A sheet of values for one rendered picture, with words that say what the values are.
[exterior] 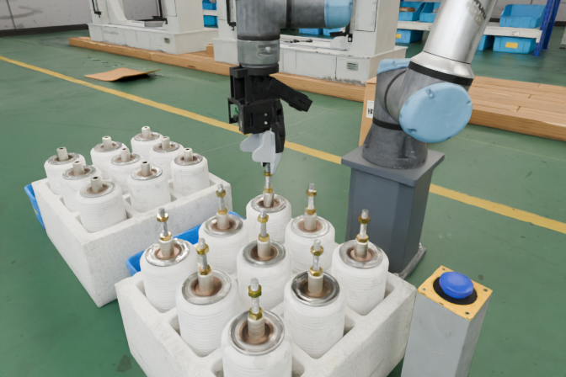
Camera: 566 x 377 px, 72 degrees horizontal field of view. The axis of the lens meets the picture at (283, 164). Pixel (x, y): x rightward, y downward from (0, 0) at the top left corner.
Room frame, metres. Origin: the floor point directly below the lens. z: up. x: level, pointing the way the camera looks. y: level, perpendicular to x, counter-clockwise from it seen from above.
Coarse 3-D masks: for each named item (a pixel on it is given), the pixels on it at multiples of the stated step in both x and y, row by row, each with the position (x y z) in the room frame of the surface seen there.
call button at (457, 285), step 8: (448, 272) 0.40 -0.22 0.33; (456, 272) 0.40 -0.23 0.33; (440, 280) 0.39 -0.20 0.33; (448, 280) 0.39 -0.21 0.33; (456, 280) 0.39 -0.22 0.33; (464, 280) 0.39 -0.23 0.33; (448, 288) 0.37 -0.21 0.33; (456, 288) 0.37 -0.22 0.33; (464, 288) 0.37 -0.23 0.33; (472, 288) 0.37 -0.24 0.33; (456, 296) 0.37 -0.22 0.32; (464, 296) 0.37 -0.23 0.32
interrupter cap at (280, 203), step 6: (258, 198) 0.73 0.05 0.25; (276, 198) 0.73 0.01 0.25; (282, 198) 0.73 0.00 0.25; (252, 204) 0.70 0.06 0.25; (258, 204) 0.70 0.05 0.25; (276, 204) 0.71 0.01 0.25; (282, 204) 0.70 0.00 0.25; (258, 210) 0.68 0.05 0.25; (270, 210) 0.68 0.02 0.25; (276, 210) 0.68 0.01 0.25
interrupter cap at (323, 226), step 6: (300, 216) 0.65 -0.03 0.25; (318, 216) 0.65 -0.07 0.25; (294, 222) 0.64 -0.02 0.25; (300, 222) 0.64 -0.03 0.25; (318, 222) 0.64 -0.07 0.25; (324, 222) 0.64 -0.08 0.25; (294, 228) 0.62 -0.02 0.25; (300, 228) 0.62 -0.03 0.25; (318, 228) 0.62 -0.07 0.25; (324, 228) 0.62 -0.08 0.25; (300, 234) 0.59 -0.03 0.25; (306, 234) 0.60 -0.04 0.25; (312, 234) 0.60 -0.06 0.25; (318, 234) 0.60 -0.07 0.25; (324, 234) 0.60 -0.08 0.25
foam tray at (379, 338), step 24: (120, 288) 0.54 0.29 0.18; (144, 288) 0.56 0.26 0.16; (408, 288) 0.54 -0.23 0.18; (144, 312) 0.48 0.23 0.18; (168, 312) 0.48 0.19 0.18; (240, 312) 0.49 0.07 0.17; (384, 312) 0.48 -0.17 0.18; (408, 312) 0.53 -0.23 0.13; (144, 336) 0.47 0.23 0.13; (168, 336) 0.43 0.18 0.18; (360, 336) 0.43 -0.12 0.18; (384, 336) 0.47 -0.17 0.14; (144, 360) 0.49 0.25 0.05; (168, 360) 0.41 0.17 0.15; (192, 360) 0.39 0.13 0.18; (216, 360) 0.39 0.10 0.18; (312, 360) 0.39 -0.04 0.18; (336, 360) 0.39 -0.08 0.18; (360, 360) 0.42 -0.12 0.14; (384, 360) 0.48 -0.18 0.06
